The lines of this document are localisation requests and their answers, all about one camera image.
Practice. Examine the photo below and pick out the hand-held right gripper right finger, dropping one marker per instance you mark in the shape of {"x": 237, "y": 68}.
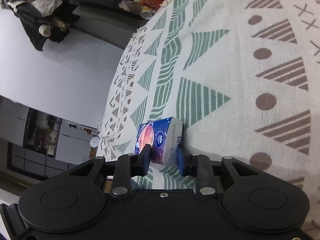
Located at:
{"x": 182, "y": 163}

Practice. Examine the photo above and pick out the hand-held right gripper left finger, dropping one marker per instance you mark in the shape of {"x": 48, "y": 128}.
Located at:
{"x": 144, "y": 160}

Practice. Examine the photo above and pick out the dark hanging clothes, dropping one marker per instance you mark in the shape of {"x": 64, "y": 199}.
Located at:
{"x": 37, "y": 25}

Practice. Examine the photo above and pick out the kitchen cabinet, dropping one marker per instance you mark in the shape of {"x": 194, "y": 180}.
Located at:
{"x": 37, "y": 140}

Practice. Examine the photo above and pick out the blue tissue pack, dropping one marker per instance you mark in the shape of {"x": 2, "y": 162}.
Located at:
{"x": 165, "y": 140}

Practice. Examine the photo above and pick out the geometric patterned blanket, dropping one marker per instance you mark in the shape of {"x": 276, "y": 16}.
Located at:
{"x": 237, "y": 80}

